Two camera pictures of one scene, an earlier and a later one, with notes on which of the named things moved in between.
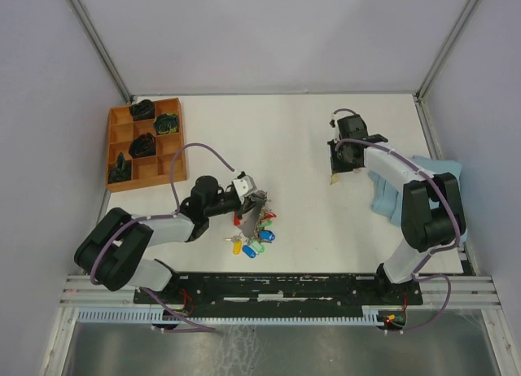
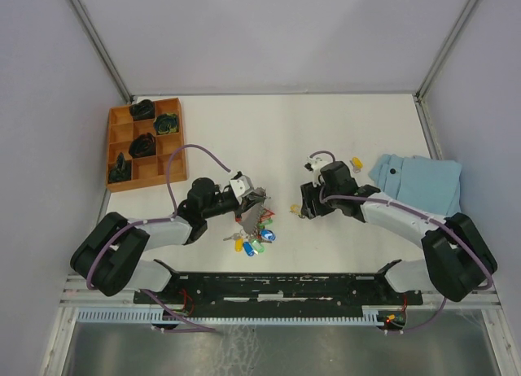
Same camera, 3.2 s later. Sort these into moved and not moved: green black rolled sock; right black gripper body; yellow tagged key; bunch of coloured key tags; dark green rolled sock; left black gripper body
Moved: yellow tagged key; right black gripper body
Not moved: left black gripper body; green black rolled sock; bunch of coloured key tags; dark green rolled sock
